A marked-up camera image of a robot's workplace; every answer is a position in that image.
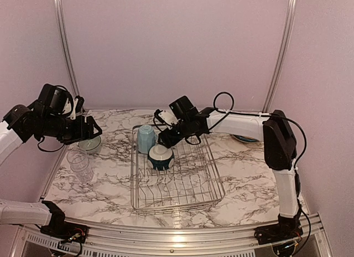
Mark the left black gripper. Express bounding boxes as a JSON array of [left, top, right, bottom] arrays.
[[40, 113, 102, 145]]

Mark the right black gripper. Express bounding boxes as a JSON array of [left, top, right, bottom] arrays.
[[158, 119, 191, 149]]

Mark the light blue ceramic mug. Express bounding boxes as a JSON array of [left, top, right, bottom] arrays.
[[137, 125, 158, 155]]

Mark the dark blue white bowl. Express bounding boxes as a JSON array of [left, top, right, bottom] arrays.
[[147, 144, 175, 171]]

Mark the clear drinking glass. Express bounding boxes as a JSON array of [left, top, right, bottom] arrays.
[[66, 151, 89, 172], [71, 163, 94, 184]]

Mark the blue polka dot plate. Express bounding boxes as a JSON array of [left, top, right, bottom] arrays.
[[232, 135, 259, 143]]

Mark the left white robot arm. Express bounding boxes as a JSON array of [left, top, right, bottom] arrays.
[[1, 83, 102, 238]]

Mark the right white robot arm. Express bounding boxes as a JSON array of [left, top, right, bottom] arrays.
[[154, 96, 301, 239]]

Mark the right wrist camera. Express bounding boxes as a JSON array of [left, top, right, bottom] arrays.
[[154, 109, 178, 127]]

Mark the metal wire dish rack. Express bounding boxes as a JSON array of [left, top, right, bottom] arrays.
[[131, 126, 225, 214]]

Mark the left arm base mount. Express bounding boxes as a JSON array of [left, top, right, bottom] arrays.
[[40, 221, 89, 244]]

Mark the left aluminium frame post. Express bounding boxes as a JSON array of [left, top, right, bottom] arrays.
[[54, 0, 81, 96]]

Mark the aluminium frame post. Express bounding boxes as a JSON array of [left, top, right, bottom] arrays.
[[262, 0, 297, 112], [54, 0, 81, 96]]

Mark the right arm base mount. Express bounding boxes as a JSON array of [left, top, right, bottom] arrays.
[[254, 224, 303, 245]]

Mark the front aluminium table rail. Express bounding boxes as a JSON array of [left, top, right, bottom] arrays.
[[11, 218, 332, 257]]

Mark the right aluminium frame post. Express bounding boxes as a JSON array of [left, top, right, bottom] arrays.
[[262, 0, 297, 112]]

